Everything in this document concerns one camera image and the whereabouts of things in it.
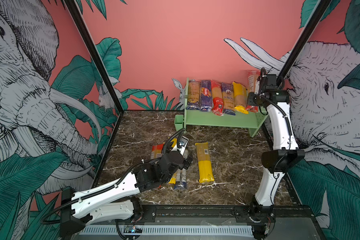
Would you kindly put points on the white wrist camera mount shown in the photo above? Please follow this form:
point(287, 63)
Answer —
point(181, 146)

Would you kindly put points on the blue Barilla spaghetti pack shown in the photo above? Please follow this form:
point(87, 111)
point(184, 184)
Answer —
point(206, 102)

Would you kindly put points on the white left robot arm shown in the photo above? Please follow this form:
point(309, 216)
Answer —
point(117, 200)

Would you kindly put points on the red label spaghetti bag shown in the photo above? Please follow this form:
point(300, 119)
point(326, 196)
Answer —
point(252, 84)

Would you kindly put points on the yellow barcode spaghetti bag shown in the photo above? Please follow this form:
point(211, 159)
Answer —
point(204, 163)

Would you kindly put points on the purple label spaghetti bag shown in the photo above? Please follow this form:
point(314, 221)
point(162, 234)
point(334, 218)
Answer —
point(181, 179)

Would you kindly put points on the white vented strip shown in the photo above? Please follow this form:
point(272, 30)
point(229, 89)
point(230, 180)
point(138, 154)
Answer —
point(163, 230)

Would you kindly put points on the blue Korean spaghetti bag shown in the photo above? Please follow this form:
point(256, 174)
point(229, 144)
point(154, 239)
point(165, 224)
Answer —
point(228, 99)

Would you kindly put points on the blue gold spaghetti bag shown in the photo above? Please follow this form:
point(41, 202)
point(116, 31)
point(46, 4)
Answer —
point(193, 96)

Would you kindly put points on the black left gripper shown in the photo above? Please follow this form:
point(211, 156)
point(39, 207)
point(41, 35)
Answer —
point(186, 162)

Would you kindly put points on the black corner frame post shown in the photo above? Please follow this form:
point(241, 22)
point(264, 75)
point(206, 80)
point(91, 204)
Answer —
point(314, 18)
point(91, 47)

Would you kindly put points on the green hanging cup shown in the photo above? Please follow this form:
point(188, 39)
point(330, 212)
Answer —
point(179, 122)

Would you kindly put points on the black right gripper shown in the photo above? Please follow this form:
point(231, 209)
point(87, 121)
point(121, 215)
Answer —
point(253, 96)

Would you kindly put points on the green metal shelf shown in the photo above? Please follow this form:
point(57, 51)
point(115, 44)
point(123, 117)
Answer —
point(251, 121)

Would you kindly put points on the black corner frame post left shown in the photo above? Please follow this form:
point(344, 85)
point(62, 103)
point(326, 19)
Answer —
point(91, 47)

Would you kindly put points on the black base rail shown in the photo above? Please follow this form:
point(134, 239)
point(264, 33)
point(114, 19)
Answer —
point(240, 213)

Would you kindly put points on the red yellow spaghetti bag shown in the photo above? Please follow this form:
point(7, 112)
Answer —
point(156, 151)

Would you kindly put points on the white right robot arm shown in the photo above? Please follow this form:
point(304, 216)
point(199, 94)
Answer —
point(285, 152)

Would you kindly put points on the yellow Pastatime spaghetti bag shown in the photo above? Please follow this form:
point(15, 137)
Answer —
point(240, 97)

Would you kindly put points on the black corner frame post right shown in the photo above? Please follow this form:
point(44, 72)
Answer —
point(314, 18)

